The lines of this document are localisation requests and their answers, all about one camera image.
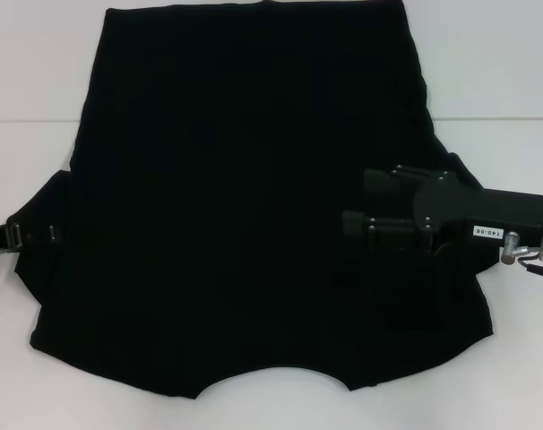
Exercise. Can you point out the black t-shirt with FREE print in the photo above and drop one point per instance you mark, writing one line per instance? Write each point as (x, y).
(253, 134)

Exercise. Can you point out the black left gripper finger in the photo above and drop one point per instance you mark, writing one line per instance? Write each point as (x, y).
(2, 239)

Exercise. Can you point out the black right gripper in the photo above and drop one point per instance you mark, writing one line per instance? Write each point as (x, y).
(468, 210)

